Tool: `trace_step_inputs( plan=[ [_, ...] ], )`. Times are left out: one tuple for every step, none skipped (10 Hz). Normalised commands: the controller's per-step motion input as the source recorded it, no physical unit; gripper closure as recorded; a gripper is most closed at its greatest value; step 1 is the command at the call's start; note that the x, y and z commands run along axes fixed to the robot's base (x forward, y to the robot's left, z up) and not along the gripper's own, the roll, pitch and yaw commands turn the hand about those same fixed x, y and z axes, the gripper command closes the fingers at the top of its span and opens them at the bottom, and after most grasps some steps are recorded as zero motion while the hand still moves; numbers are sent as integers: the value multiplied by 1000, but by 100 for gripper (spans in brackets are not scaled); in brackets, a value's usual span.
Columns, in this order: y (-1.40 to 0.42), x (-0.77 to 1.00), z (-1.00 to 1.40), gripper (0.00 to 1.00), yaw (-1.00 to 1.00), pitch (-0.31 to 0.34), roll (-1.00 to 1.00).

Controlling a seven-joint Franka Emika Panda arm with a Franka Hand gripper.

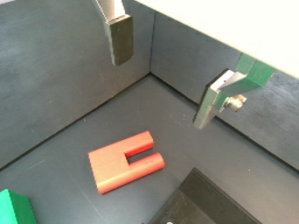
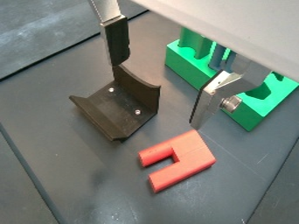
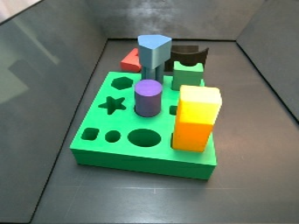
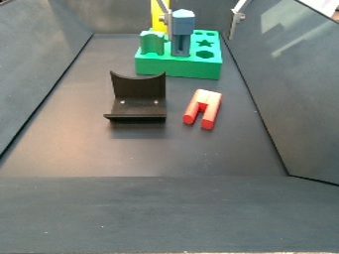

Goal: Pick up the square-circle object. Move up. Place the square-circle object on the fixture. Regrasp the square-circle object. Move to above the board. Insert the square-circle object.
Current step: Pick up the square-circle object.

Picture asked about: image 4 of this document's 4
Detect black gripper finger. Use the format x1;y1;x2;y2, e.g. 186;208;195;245
228;0;250;40
156;0;172;40

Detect red square-circle object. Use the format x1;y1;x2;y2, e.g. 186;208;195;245
183;89;223;130

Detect black curved fixture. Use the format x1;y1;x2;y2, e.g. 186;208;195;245
104;71;167;120

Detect yellow rectangular block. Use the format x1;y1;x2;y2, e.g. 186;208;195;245
151;0;167;33

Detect blue triangular block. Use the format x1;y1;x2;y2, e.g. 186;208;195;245
171;9;195;58

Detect green notched block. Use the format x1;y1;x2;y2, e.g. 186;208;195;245
139;31;164;56

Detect green foam shape-sorter base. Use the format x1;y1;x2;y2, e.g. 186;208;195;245
134;30;223;79

